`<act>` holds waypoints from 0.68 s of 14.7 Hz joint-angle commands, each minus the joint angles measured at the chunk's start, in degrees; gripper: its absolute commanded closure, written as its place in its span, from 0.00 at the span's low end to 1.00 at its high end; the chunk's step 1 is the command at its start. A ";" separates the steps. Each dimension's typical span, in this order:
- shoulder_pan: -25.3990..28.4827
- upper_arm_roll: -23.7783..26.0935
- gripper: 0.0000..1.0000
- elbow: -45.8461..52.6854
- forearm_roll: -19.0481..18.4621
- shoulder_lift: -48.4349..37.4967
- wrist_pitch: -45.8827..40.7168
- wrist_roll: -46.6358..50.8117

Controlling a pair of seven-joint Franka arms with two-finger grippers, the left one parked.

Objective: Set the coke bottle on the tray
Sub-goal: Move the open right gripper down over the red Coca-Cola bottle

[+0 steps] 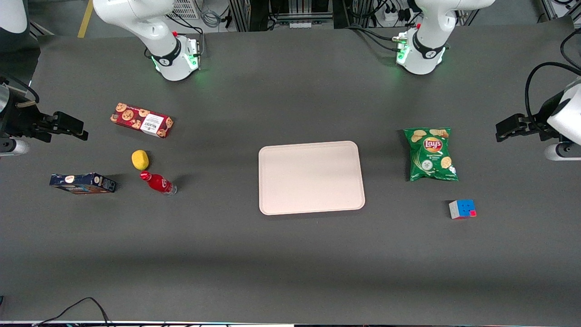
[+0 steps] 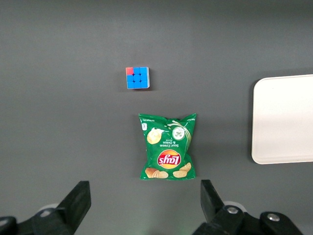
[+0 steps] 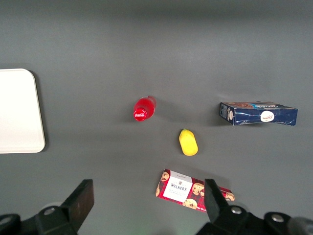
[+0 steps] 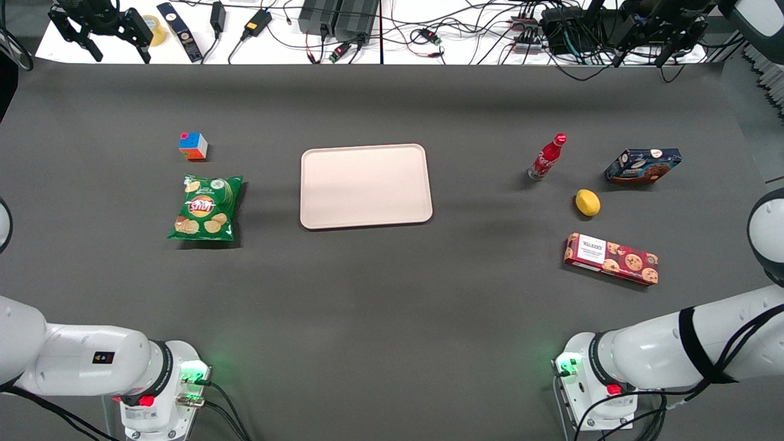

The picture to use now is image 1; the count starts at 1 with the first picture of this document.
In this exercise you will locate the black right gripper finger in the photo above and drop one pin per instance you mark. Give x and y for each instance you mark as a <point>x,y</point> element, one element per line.
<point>70,125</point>
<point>43,125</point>

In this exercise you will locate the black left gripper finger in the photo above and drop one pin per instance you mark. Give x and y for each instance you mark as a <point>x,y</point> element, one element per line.
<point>542,129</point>
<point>513,126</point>

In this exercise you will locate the red coke bottle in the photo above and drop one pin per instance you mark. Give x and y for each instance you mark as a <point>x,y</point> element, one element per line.
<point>159,183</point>

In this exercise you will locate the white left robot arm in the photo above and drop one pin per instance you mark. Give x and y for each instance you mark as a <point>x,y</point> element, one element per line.
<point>426,45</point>

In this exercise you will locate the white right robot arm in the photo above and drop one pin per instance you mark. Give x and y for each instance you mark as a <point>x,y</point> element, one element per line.
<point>154,32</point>

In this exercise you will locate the beige plastic tray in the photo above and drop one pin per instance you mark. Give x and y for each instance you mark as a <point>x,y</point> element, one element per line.
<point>311,178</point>

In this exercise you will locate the dark blue snack box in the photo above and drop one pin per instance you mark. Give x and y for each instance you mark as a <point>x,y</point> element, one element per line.
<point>81,183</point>

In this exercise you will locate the red cookie box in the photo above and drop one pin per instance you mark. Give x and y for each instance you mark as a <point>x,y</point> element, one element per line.
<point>140,119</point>

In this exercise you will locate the yellow lemon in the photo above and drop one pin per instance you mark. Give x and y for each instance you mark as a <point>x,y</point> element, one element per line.
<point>140,160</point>

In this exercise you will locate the green Lays chips bag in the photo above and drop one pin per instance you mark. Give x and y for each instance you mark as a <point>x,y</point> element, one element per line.
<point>431,156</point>

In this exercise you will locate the blue rubiks cube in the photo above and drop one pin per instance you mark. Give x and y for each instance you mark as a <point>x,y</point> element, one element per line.
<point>462,209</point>

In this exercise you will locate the white power strip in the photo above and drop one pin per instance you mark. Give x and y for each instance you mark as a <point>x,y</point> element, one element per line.
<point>395,16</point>

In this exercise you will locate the white vented box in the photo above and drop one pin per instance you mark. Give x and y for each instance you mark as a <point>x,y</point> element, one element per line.
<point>186,8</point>

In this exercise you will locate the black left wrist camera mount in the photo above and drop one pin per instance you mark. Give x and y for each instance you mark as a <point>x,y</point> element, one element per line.
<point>551,106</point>

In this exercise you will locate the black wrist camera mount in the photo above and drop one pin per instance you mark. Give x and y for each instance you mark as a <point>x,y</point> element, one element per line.
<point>551,106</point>
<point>16,120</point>

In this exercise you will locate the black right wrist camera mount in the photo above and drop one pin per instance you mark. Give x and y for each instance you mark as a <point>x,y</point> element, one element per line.
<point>16,120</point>

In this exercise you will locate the black aluminium frame rack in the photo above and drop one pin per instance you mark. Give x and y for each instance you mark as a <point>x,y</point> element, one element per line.
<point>240,13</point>

